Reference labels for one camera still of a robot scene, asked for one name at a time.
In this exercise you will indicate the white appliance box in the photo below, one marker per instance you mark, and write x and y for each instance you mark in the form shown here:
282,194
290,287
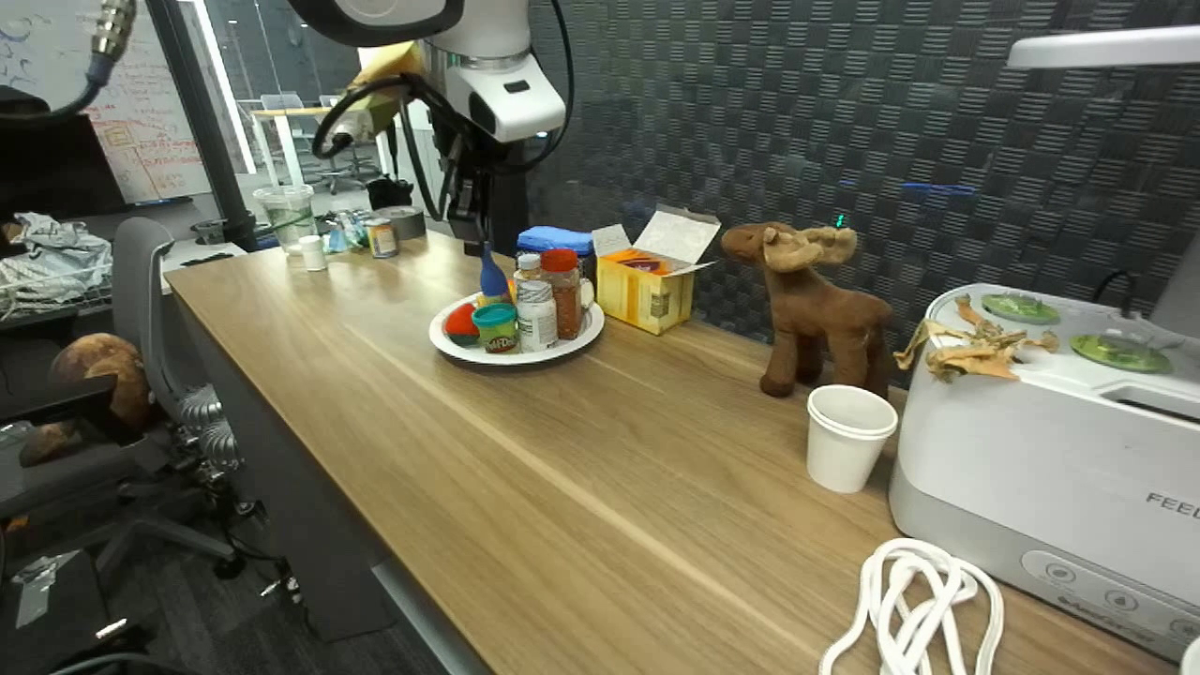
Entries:
1059,447

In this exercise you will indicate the yellow open tea box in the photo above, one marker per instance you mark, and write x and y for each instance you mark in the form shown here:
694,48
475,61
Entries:
650,279

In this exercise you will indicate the teal lid play-doh tub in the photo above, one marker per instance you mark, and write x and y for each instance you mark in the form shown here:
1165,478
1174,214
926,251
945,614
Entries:
495,329

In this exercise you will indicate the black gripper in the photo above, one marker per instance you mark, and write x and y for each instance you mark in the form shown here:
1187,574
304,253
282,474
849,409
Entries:
502,107

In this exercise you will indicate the wrist camera green-brown block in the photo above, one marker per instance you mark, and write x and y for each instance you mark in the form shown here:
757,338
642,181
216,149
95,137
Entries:
372,94

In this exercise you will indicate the blue folded cloth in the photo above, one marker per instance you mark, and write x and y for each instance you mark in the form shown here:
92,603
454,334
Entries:
546,238

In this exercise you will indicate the blue toy bottle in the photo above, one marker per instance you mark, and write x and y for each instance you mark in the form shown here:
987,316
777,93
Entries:
494,279

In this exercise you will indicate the white paper plate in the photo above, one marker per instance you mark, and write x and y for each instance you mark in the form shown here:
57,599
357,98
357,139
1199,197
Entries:
515,359

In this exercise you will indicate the white paper cup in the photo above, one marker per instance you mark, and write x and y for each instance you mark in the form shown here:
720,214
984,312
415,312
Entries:
849,434

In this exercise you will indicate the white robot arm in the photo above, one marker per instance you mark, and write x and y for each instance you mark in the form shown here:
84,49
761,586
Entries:
465,57

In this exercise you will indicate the tall white supplement bottle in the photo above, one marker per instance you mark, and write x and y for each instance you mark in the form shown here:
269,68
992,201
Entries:
525,268

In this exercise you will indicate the red strawberry toy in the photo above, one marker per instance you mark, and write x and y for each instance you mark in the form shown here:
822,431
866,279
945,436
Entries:
459,323

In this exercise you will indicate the brown spice jar red lid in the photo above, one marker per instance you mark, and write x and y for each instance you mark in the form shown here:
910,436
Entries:
564,274

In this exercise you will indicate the brown moose plush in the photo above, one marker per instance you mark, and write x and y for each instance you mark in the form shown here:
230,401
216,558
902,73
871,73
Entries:
815,322

